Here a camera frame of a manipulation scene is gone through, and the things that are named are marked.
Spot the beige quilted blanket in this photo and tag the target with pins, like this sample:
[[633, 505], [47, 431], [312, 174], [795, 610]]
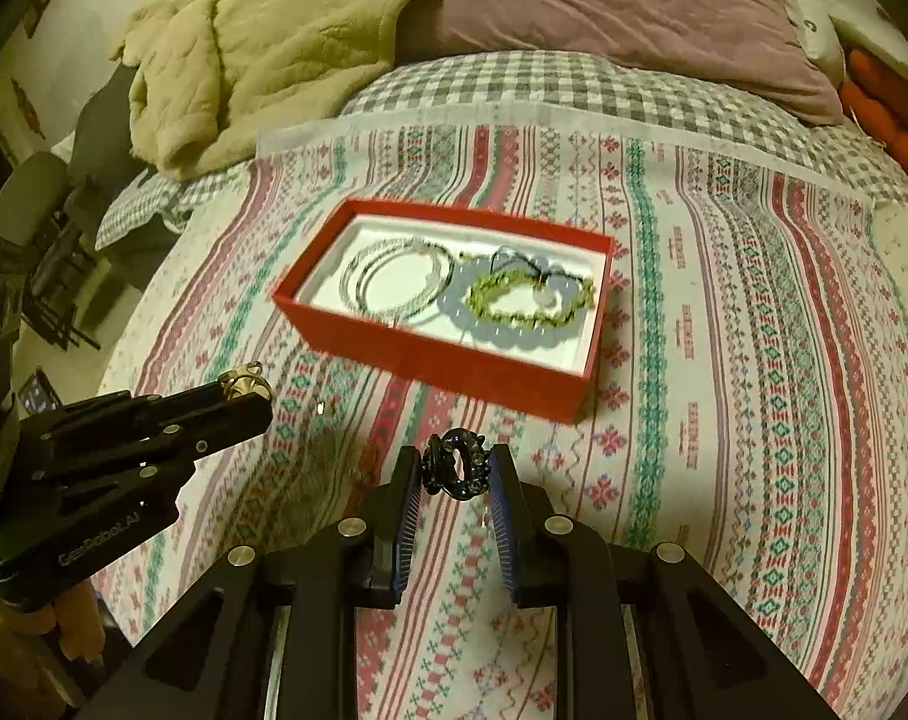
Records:
[[210, 76]]

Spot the mauve pillow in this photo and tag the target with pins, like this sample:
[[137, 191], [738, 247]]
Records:
[[747, 44]]

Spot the patterned handmade cloth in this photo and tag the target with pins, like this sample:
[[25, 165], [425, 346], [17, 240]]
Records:
[[680, 339]]

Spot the red jewelry box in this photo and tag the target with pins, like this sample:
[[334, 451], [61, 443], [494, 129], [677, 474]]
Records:
[[500, 308]]

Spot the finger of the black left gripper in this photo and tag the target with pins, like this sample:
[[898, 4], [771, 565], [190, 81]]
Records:
[[205, 419]]

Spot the operator left hand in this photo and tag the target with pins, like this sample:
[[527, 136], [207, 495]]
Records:
[[70, 625]]

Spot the orange plush toy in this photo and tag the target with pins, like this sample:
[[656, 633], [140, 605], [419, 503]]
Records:
[[876, 97]]

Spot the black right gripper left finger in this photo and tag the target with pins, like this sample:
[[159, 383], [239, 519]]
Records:
[[273, 635]]

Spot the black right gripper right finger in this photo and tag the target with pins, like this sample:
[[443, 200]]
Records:
[[637, 630]]

